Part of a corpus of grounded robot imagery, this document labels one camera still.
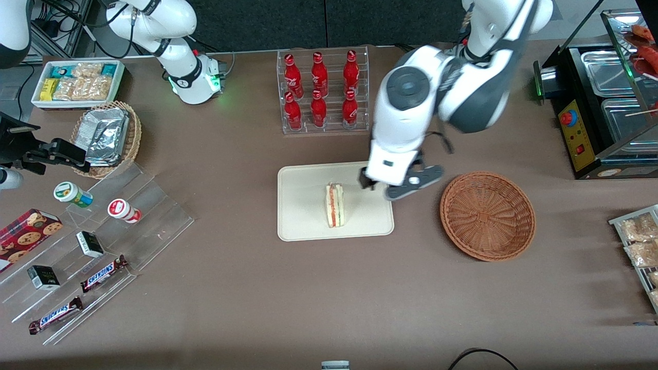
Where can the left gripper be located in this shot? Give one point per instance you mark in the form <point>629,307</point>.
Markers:
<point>364,181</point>

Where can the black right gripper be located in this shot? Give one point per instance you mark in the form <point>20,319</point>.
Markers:
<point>13,145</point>

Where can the triangular sandwich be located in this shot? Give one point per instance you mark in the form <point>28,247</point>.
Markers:
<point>334,205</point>

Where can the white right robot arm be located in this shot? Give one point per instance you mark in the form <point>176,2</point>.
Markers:
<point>180,56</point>

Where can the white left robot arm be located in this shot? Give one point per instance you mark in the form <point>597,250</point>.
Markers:
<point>406,113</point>

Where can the tan wicker basket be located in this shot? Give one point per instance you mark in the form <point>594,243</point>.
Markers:
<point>133,139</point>

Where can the cream plastic tray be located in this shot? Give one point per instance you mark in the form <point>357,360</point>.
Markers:
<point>303,205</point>

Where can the brown round wicker basket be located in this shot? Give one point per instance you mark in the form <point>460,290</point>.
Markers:
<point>488,216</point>

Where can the tray of packaged snacks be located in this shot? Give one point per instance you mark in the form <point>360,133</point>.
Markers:
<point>640,270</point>

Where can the silver foil pack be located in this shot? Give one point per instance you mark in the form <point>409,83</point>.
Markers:
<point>105,131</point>
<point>103,159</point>

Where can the green lid yogurt cup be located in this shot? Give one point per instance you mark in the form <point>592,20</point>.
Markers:
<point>69,192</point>

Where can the clear nut snack bag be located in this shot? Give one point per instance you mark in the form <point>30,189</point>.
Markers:
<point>65,89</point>
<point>87,70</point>
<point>92,88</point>

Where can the yellow snack packet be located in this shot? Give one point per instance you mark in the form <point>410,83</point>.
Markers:
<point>49,89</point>

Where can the clear acrylic bottle rack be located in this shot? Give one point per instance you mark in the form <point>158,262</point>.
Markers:
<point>332,121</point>

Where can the red cola bottle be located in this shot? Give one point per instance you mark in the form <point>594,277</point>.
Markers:
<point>293,114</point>
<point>293,77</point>
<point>351,72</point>
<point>319,74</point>
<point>350,110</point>
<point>318,112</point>

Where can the red lid yogurt cup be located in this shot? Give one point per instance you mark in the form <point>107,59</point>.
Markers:
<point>121,209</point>

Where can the teal snack packet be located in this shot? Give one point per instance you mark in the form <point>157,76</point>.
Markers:
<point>61,70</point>
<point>108,69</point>

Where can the white rectangular snack bin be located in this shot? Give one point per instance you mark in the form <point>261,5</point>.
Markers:
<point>119,77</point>

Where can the red plaid cookie box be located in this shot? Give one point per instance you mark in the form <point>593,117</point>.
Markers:
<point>25,236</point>

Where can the small black box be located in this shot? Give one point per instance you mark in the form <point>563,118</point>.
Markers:
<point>90,244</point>
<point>43,277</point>

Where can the clear acrylic stepped display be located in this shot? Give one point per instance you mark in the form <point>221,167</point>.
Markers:
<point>154,216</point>

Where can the snickers chocolate bar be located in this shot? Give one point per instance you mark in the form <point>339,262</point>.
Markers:
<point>55,315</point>
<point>103,273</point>

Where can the grey object at edge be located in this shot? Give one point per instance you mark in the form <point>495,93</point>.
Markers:
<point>335,365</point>

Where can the black food warmer machine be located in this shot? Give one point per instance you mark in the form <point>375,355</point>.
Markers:
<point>591,154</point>

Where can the steel warmer pan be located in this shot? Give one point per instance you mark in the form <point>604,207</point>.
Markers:
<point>604,72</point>
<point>624,121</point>

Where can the clear cracker snack bag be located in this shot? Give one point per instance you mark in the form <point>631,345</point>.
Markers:
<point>653,278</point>
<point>637,228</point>
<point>655,298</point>
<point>642,254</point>

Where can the red sausages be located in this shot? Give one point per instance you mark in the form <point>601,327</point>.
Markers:
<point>645,51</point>

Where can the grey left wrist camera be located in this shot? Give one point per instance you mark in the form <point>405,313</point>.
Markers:
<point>411,184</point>

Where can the aluminium frame rack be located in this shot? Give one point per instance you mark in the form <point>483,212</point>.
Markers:
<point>56,31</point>

